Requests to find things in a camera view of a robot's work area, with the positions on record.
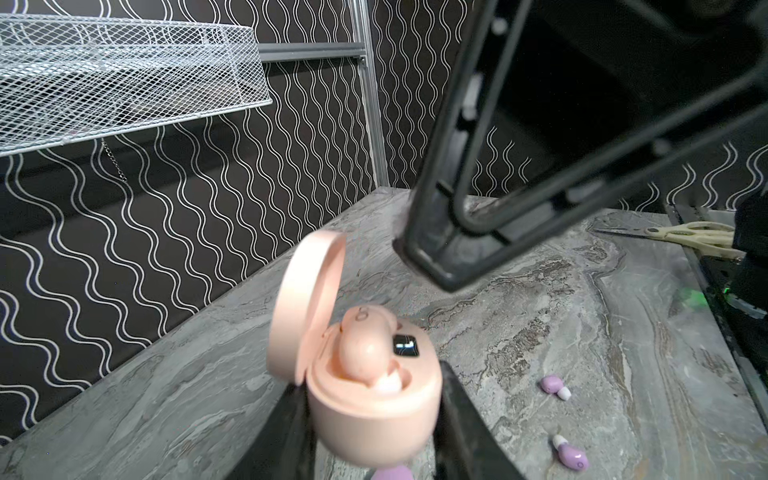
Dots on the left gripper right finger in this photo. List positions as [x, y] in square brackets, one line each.
[464, 446]

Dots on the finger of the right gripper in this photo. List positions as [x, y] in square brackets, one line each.
[442, 241]

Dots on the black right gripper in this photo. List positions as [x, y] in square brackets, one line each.
[615, 92]

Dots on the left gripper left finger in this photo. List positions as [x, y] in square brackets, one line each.
[285, 447]

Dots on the purple earbud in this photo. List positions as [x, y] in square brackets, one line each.
[554, 385]
[570, 456]

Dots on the white handled scissors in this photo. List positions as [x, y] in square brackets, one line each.
[708, 238]

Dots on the white mesh wall basket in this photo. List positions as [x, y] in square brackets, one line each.
[66, 79]

